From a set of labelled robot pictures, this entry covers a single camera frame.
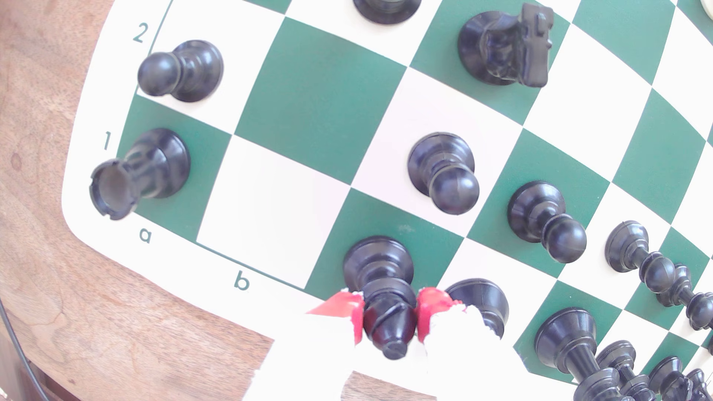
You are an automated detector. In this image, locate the black chess queen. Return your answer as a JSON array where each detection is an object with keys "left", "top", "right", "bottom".
[{"left": 446, "top": 278, "right": 510, "bottom": 339}]

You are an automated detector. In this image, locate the black chess knight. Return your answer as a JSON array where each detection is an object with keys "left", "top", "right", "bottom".
[
  {"left": 648, "top": 356, "right": 694, "bottom": 401},
  {"left": 458, "top": 3, "right": 555, "bottom": 88}
]

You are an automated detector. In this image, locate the black chess pawn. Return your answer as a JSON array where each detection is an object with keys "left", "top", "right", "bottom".
[
  {"left": 657, "top": 264, "right": 713, "bottom": 331},
  {"left": 507, "top": 181, "right": 587, "bottom": 264},
  {"left": 137, "top": 39, "right": 224, "bottom": 103},
  {"left": 605, "top": 221, "right": 677, "bottom": 294},
  {"left": 407, "top": 132, "right": 480, "bottom": 216}
]

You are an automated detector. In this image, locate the green white chess mat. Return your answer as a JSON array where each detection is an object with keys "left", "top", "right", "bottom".
[{"left": 61, "top": 0, "right": 713, "bottom": 401}]

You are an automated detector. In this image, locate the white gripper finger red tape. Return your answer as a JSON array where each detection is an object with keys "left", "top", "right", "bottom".
[
  {"left": 242, "top": 290, "right": 385, "bottom": 401},
  {"left": 417, "top": 287, "right": 580, "bottom": 401}
]

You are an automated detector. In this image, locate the black table edge cable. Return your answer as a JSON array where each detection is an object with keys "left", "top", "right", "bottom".
[{"left": 0, "top": 300, "right": 52, "bottom": 401}]

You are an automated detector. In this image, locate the black chess piece base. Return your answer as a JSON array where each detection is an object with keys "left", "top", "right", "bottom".
[{"left": 352, "top": 0, "right": 422, "bottom": 25}]

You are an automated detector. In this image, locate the black chess king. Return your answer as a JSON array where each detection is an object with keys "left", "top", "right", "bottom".
[{"left": 535, "top": 307, "right": 633, "bottom": 401}]

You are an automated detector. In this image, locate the black chess bishop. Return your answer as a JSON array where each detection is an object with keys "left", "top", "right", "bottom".
[
  {"left": 342, "top": 236, "right": 419, "bottom": 361},
  {"left": 596, "top": 340, "right": 659, "bottom": 401}
]

